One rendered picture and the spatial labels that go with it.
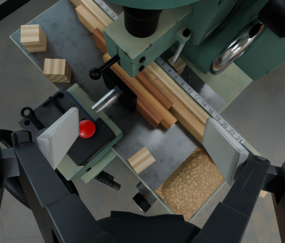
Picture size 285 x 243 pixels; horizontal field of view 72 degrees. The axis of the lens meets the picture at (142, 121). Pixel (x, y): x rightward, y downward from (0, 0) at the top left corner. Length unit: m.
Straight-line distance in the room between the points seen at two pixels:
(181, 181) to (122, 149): 0.14
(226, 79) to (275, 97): 1.15
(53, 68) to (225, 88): 0.47
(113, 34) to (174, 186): 0.30
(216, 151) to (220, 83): 0.47
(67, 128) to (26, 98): 1.41
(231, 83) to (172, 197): 0.39
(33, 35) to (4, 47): 1.30
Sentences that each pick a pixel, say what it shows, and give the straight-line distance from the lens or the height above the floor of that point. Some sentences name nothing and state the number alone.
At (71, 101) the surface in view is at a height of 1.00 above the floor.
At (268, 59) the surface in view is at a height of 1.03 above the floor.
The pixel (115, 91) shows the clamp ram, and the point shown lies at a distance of 0.40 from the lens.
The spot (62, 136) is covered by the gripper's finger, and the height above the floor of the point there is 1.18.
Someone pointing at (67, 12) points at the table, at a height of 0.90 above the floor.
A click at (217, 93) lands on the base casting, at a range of 0.62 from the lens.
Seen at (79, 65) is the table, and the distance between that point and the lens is 0.51.
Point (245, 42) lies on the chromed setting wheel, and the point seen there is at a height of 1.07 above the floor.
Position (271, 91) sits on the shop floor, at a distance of 1.78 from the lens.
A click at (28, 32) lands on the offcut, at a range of 0.54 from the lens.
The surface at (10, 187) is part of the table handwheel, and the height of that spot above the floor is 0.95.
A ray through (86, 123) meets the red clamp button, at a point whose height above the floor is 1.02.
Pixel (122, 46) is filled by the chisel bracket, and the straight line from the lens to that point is 0.32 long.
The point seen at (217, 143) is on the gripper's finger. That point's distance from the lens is 0.18.
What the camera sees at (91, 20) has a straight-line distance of 0.52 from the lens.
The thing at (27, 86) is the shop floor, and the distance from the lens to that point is 1.61.
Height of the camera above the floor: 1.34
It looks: 78 degrees down
